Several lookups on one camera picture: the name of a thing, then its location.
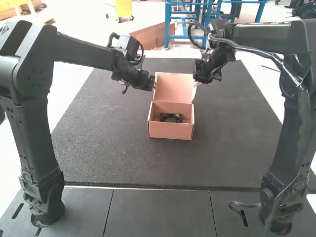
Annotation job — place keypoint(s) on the yellow tool cart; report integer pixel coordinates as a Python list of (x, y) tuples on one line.
[(123, 8)]

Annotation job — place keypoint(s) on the dark base panel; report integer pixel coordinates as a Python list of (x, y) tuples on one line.
[(86, 209), (227, 227), (160, 212)]

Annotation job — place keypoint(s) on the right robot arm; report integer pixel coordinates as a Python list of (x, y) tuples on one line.
[(291, 138)]

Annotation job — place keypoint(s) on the black square fan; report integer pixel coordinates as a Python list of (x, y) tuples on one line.
[(170, 117)]

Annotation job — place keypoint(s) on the blue-legged workbench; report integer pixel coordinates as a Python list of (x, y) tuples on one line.
[(259, 12), (168, 24)]

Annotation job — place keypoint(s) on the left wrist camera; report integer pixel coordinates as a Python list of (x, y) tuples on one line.
[(128, 45)]

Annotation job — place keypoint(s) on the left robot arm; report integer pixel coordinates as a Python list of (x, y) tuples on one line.
[(32, 123)]

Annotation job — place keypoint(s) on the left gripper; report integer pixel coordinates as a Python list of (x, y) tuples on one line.
[(142, 80)]

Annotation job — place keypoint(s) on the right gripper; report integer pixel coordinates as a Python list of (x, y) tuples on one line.
[(207, 70)]

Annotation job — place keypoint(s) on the brown cardboard sheet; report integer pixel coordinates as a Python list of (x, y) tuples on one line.
[(153, 34)]

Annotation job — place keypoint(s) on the yellow board on wooden stand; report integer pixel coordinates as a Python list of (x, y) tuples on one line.
[(7, 15)]

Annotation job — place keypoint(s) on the cardboard box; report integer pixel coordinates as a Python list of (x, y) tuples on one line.
[(170, 128)]

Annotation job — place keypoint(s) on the black mat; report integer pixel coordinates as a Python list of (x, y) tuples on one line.
[(111, 148)]

